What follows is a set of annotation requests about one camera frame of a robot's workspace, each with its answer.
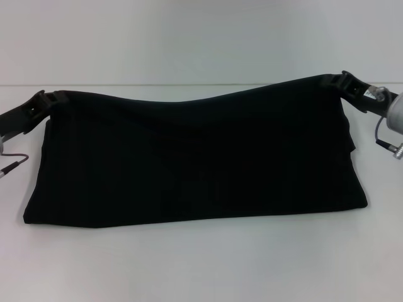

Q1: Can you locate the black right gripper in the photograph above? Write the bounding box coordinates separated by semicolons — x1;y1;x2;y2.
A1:
322;71;394;116

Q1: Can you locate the silver right arm cable plug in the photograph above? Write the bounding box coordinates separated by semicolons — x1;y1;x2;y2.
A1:
373;87;391;102

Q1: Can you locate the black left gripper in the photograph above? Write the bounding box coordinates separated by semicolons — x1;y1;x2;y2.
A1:
0;90;69;138

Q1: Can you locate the thin grey right gripper cable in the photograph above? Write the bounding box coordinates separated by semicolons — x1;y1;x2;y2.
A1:
374;115;403;162

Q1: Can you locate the black shirt with FREE print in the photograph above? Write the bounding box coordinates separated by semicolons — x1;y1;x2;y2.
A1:
23;72;369;225

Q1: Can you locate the thin black left gripper cable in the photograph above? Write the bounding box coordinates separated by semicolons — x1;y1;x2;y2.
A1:
0;152;31;179

